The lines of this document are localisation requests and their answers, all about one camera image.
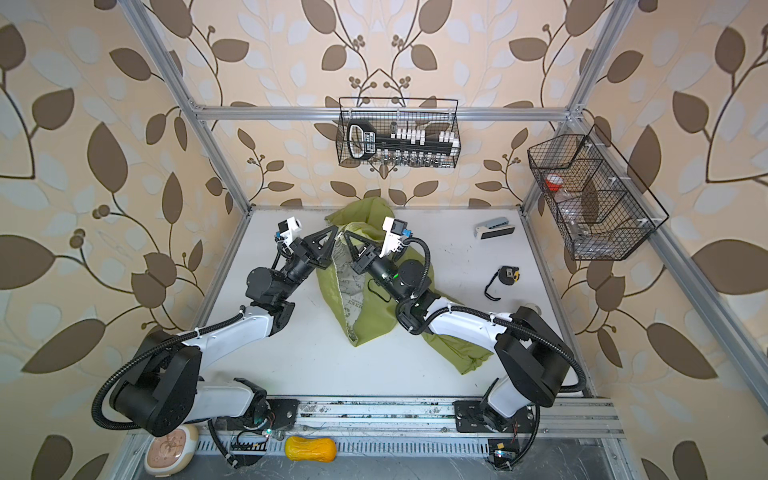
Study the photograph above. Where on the round beige dish on floor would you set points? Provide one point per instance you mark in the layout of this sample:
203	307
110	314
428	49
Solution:
170	454

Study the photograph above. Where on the black tape measure with strap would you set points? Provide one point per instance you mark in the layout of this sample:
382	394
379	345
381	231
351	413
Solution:
505	275

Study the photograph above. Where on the black wire basket back wall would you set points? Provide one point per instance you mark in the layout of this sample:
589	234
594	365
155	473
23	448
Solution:
433	113

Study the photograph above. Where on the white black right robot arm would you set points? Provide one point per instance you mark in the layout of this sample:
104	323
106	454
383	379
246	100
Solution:
538	364

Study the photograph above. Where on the black wire basket wall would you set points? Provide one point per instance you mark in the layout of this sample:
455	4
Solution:
605	210
433	113

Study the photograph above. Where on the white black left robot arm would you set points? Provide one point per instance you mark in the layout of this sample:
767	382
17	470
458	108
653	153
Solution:
160	388

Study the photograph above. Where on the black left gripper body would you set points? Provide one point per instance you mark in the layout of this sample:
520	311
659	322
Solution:
298	266

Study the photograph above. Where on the light blue white stapler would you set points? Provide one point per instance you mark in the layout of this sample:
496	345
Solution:
494	228

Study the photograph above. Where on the red capped bottle in basket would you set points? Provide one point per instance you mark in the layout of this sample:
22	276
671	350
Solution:
554	182

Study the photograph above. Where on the aluminium frame strut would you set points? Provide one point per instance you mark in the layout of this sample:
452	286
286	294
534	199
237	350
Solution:
137	16

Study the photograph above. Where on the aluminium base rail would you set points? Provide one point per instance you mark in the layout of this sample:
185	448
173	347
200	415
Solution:
404	426

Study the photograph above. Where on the green zip-up hooded jacket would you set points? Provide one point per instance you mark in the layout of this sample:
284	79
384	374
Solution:
364	310

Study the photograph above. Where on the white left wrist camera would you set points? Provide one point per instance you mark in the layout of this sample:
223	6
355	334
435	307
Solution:
288	231

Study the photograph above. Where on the black wire basket right wall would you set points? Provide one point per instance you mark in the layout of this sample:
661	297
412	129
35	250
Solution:
605	210

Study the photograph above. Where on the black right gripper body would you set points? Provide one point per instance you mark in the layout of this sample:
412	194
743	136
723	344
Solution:
384	274

